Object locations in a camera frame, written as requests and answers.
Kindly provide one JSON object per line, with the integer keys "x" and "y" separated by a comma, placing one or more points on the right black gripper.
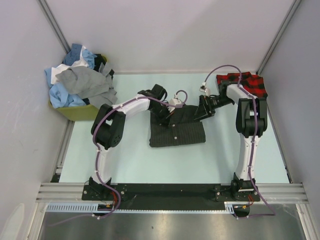
{"x": 203, "y": 110}

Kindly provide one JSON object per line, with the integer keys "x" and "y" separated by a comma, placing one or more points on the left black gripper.
{"x": 164, "y": 120}

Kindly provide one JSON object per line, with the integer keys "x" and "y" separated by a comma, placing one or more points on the dark pinstriped long sleeve shirt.
{"x": 182, "y": 129}

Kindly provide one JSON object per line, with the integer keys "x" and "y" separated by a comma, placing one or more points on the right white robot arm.
{"x": 251, "y": 122}

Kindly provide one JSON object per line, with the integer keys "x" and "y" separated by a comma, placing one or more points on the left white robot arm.
{"x": 108, "y": 127}

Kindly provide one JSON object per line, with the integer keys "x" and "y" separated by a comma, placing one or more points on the red black plaid folded shirt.
{"x": 253, "y": 83}

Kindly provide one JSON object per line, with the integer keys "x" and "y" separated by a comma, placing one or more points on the grey shirt in basket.
{"x": 95, "y": 86}

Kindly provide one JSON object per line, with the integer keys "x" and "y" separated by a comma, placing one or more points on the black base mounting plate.
{"x": 165, "y": 196}

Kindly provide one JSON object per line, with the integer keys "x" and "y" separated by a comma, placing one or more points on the black garment in basket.
{"x": 100, "y": 62}

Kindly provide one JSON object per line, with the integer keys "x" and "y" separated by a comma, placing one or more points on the light blue shirt in basket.
{"x": 59, "y": 96}

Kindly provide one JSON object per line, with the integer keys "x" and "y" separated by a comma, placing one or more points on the blue checked shirt in basket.
{"x": 73, "y": 55}

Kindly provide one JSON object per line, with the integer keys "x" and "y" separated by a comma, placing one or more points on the white shirt in basket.
{"x": 87, "y": 59}

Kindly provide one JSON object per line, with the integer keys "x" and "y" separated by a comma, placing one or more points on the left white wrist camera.
{"x": 174, "y": 103}

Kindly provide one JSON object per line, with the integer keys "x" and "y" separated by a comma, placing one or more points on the white slotted cable duct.
{"x": 97, "y": 208}

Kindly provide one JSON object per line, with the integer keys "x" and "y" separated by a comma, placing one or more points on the aluminium frame rail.
{"x": 273, "y": 193}

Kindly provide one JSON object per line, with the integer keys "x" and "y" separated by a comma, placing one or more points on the right aluminium corner post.
{"x": 279, "y": 34}

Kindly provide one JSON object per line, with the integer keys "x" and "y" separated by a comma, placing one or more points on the aluminium corner post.
{"x": 49, "y": 15}
{"x": 279, "y": 34}

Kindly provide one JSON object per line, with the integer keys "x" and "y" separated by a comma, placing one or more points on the left aluminium corner post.
{"x": 49, "y": 15}

